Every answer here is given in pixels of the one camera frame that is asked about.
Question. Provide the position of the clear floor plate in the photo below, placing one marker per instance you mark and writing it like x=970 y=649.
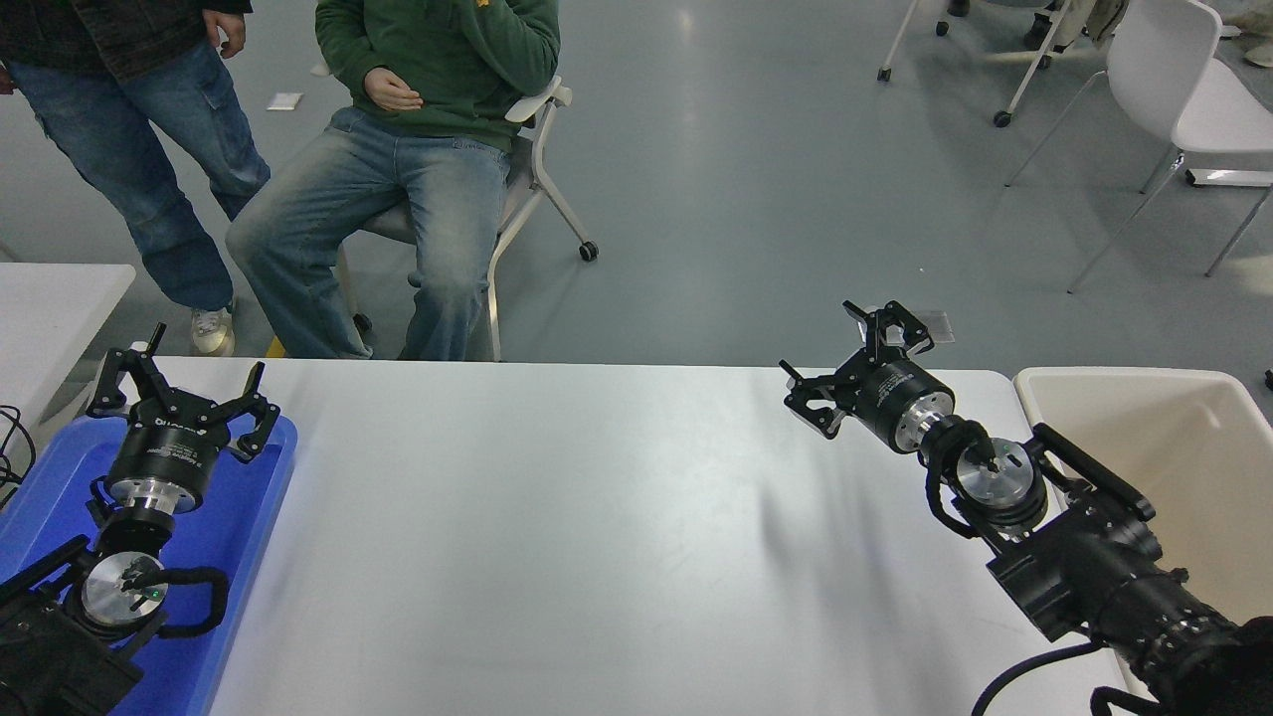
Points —
x=940 y=323

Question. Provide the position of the standing person's right hand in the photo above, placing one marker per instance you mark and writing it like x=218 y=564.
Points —
x=5 y=80

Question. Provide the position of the white table foot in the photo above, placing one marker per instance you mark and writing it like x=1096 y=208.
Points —
x=1228 y=178

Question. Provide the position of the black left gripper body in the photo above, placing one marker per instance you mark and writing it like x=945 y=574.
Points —
x=169 y=452

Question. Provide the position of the blue plastic tray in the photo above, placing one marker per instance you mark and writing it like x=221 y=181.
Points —
x=249 y=517

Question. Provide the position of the white rolling chair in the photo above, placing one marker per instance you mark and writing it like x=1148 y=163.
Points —
x=1029 y=75

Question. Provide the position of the seated person's right hand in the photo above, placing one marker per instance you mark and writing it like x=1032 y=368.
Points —
x=391 y=92

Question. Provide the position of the seated person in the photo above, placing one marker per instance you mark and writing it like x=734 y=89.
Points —
x=398 y=199

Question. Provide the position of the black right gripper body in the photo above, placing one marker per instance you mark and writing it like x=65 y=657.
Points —
x=890 y=398

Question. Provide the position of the standing person's left hand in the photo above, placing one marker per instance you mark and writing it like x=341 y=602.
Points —
x=227 y=30

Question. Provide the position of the standing person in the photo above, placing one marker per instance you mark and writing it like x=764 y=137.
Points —
x=129 y=149

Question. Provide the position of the white side table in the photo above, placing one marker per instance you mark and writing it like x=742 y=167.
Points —
x=50 y=318

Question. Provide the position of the large pale bin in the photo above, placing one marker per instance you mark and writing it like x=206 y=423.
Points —
x=1193 y=447

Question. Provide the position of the white shell chair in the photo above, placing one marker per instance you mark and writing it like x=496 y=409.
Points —
x=1164 y=60

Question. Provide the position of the grey office chair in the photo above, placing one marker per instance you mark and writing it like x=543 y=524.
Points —
x=527 y=189

